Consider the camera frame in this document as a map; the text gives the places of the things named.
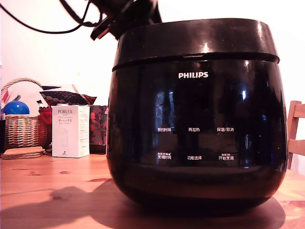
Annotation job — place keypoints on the black rice cooker lid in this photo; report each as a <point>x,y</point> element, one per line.
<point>195,40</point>

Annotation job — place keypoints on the black Philips rice cooker body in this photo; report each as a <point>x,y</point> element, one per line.
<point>197,133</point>

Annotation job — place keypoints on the floral tissue box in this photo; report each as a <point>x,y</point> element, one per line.
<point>98,126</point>

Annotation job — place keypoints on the white Porlex box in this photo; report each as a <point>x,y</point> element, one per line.
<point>70,133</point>

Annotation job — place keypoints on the dark patterned fabric bag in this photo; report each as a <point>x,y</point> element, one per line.
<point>69,97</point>

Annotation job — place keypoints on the dark red bag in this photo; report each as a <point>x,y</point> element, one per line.
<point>45,124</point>

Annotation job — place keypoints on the woven wicker basket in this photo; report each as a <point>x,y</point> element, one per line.
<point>21,131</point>

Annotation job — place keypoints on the stack of cork coasters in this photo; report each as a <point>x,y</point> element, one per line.
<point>22,152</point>

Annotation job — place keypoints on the blue ball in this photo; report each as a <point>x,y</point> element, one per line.
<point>16,107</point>

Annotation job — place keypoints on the wooden chair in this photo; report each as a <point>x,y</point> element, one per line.
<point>295,133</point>

